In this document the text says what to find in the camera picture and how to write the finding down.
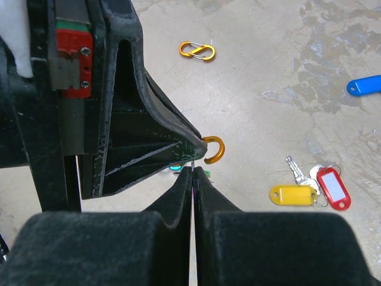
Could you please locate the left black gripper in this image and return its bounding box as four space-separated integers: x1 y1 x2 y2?
1 1 105 212

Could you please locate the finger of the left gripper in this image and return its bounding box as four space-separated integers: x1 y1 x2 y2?
80 1 207 200

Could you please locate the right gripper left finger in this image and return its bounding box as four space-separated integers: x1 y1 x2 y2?
1 167 192 285

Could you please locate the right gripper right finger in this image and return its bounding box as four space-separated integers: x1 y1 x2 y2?
193 167 380 285

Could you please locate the orange S carabiner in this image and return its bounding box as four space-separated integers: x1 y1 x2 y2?
179 41 216 61
202 136 226 164

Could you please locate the yellow key tag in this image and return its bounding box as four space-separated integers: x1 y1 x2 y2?
269 185 317 206

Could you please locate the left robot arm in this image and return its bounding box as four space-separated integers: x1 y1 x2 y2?
1 1 207 211

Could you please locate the light blue S carabiner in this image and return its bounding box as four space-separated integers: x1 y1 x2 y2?
169 164 182 172

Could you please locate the silver key on yellow tag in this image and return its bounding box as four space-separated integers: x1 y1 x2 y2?
285 156 309 185

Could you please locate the silver key on red tag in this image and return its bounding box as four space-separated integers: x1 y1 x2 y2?
309 164 323 195

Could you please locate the red key tag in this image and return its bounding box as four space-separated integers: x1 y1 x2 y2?
316 167 352 211

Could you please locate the blue key tag far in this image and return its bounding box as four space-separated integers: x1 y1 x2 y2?
346 75 381 97

